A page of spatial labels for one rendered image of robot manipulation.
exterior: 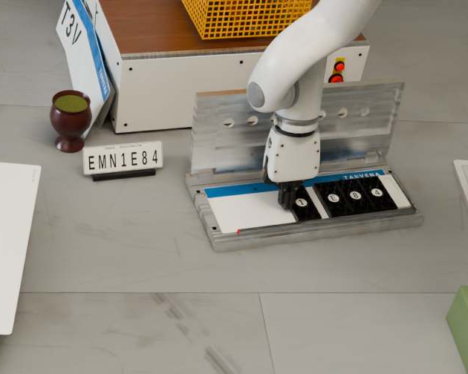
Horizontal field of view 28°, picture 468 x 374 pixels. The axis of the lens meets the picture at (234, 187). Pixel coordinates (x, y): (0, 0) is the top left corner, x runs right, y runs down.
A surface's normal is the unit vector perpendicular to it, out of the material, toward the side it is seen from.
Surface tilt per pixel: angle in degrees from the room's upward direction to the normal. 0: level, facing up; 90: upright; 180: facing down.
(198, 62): 90
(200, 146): 83
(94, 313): 0
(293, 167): 76
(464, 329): 90
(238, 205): 0
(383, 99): 83
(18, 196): 0
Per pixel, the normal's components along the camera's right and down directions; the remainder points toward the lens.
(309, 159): 0.33, 0.48
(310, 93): 0.53, 0.45
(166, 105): 0.31, 0.66
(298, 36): -0.25, -0.26
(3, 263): 0.15, -0.75
